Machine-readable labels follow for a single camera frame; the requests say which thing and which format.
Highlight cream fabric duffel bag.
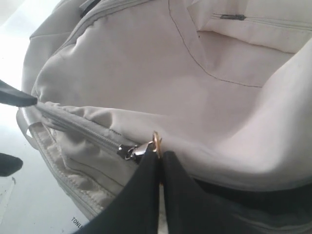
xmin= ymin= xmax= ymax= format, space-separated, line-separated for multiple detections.
xmin=16 ymin=0 xmax=312 ymax=234

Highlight white paper label on table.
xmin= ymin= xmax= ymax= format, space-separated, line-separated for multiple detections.
xmin=59 ymin=212 xmax=89 ymax=234

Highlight gold key ring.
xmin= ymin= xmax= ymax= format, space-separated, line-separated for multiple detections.
xmin=152 ymin=131 xmax=163 ymax=159

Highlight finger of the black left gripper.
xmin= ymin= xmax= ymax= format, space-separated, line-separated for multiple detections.
xmin=0 ymin=80 xmax=38 ymax=107
xmin=0 ymin=153 xmax=23 ymax=177

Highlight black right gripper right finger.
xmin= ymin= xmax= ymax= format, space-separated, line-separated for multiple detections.
xmin=162 ymin=151 xmax=312 ymax=234

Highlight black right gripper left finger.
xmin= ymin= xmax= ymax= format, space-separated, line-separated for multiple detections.
xmin=86 ymin=146 xmax=160 ymax=234

